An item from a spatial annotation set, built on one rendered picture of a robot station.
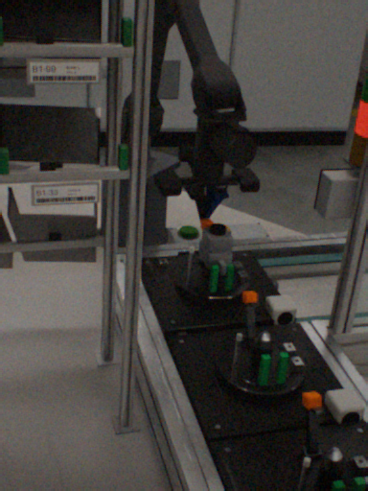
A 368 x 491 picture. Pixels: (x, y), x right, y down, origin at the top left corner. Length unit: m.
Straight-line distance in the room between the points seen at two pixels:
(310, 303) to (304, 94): 3.22
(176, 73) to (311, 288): 2.95
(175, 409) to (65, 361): 0.30
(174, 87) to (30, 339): 3.10
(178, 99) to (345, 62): 1.00
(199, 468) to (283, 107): 3.70
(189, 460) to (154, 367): 0.20
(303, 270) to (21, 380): 0.61
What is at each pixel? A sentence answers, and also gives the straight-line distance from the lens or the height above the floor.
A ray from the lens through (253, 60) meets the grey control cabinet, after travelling 4.46.
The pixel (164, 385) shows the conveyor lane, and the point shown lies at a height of 0.96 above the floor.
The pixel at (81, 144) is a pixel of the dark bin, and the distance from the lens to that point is 1.02.
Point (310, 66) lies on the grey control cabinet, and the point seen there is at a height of 0.50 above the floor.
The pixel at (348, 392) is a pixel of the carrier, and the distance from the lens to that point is 1.17.
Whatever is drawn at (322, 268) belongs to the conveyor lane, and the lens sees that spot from 1.58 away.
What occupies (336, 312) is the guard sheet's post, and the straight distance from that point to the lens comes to 1.33.
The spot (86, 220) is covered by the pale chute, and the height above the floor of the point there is 1.18.
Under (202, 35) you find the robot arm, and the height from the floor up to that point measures 1.39.
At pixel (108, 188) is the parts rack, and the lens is 1.19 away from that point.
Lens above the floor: 1.72
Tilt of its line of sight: 30 degrees down
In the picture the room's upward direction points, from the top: 5 degrees clockwise
